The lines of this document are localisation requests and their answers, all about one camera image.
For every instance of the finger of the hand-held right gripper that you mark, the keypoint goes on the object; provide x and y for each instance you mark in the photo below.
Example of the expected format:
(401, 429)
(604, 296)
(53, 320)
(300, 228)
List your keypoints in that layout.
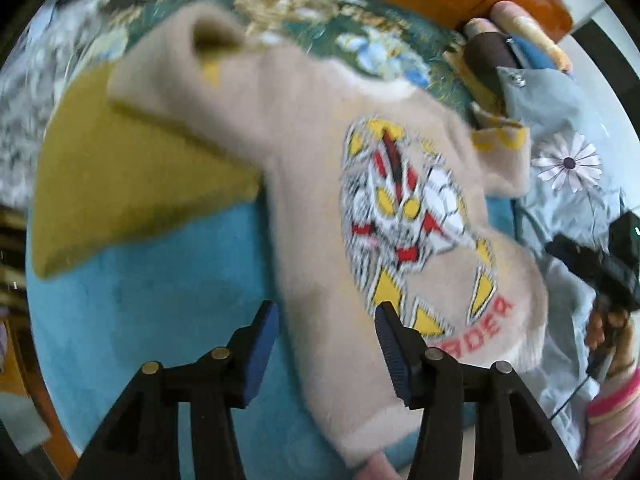
(575, 257)

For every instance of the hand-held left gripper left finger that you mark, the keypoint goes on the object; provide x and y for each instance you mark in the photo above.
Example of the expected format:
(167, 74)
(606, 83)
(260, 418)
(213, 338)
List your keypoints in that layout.
(262, 352)

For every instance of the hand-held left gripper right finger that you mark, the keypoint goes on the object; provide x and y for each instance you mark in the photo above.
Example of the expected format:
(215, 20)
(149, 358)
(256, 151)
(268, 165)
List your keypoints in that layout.
(392, 357)

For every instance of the beige sweater with printed figure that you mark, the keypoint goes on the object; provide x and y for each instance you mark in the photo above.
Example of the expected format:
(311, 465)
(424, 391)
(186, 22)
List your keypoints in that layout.
(310, 160)

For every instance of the person's right forearm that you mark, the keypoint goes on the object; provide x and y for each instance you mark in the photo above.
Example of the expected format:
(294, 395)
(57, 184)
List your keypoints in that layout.
(615, 425)

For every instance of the person's right hand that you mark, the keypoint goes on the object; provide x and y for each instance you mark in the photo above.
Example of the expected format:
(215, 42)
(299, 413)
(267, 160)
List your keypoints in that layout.
(625, 352)

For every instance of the blue fleece blanket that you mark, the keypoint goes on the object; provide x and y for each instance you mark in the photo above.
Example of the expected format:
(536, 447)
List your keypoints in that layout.
(150, 320)

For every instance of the light blue floral quilt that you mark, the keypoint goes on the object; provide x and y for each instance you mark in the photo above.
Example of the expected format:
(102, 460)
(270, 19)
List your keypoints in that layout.
(565, 125)

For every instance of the blue cloth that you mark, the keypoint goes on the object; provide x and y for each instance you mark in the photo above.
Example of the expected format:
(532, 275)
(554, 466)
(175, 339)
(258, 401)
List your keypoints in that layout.
(535, 55)

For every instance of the mustard yellow cloth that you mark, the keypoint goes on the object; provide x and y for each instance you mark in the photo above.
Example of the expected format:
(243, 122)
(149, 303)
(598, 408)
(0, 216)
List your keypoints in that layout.
(125, 185)

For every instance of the dark brown cloth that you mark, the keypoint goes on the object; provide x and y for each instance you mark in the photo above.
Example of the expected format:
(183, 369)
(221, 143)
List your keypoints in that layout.
(487, 55)

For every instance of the peach rolled pillow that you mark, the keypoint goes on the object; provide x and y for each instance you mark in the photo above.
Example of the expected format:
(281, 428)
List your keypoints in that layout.
(530, 22)

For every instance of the green floral blanket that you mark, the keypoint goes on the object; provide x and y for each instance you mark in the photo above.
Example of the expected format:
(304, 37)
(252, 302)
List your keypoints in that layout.
(320, 25)

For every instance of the grey white patterned cloth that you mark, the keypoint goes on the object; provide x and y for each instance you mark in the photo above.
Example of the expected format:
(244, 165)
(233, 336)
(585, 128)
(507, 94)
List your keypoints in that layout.
(25, 110)

